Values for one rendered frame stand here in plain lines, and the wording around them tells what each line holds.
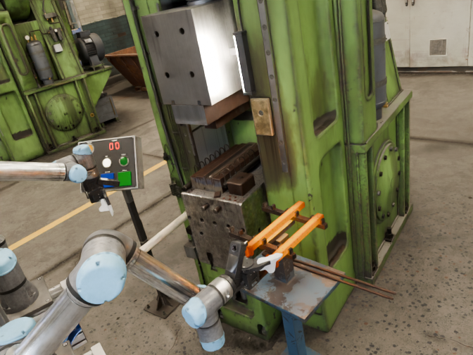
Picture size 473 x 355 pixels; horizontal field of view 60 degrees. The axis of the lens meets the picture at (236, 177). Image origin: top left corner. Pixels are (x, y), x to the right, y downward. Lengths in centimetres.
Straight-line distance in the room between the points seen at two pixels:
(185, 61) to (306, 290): 108
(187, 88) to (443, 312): 183
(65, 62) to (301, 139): 533
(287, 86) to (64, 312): 118
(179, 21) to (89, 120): 511
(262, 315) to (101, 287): 139
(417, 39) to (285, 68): 535
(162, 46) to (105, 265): 112
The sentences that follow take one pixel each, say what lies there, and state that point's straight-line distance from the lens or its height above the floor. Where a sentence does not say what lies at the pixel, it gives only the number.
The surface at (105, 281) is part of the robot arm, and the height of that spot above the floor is 124.
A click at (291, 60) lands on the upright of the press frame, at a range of 172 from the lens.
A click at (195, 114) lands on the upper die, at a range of 191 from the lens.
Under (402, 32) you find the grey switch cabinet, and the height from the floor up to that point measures 62.
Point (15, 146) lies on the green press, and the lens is 664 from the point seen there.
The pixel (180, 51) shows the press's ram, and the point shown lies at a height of 161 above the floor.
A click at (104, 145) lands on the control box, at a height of 117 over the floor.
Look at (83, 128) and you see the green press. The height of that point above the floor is 18.
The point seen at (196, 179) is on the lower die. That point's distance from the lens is 210.
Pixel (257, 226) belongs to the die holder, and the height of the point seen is 73.
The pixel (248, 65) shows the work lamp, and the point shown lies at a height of 150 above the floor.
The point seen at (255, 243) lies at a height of 97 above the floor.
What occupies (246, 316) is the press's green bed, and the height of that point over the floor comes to 15.
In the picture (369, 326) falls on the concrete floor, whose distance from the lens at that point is 253.
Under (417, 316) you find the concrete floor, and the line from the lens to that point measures 261.
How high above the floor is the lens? 185
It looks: 26 degrees down
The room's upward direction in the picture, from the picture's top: 12 degrees counter-clockwise
